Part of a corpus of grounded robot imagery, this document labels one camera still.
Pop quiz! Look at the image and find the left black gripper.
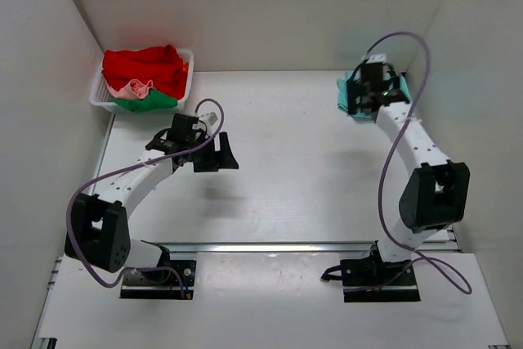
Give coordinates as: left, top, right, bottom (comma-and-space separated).
188, 129, 239, 171

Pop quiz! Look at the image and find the teal t shirt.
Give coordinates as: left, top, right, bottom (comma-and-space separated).
337, 71, 412, 122

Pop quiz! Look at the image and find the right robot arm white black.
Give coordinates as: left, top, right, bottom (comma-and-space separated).
346, 56, 470, 284

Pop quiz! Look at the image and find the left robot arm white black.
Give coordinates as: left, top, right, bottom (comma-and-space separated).
65, 112, 239, 282

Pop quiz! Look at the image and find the green t shirt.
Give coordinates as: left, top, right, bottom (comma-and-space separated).
113, 90, 178, 114

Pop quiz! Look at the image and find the red t shirt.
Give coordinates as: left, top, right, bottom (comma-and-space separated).
101, 45, 189, 99

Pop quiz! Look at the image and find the pink t shirt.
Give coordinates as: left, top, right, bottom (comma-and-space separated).
107, 79, 154, 101

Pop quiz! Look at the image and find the white plastic basket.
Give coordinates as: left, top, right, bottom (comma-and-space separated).
90, 45, 194, 114

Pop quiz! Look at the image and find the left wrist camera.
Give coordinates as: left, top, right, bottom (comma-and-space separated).
199, 112, 218, 128

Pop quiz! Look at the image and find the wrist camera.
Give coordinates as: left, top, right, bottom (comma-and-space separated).
363, 54, 387, 64
199, 112, 218, 128

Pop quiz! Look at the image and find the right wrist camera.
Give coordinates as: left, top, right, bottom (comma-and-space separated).
363, 54, 387, 64

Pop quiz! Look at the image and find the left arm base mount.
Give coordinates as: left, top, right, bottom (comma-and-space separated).
118, 251, 198, 300

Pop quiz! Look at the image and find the aluminium rail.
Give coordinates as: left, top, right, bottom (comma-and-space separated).
159, 242, 457, 254

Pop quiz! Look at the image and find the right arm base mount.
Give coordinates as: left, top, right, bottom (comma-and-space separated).
320, 247, 421, 303

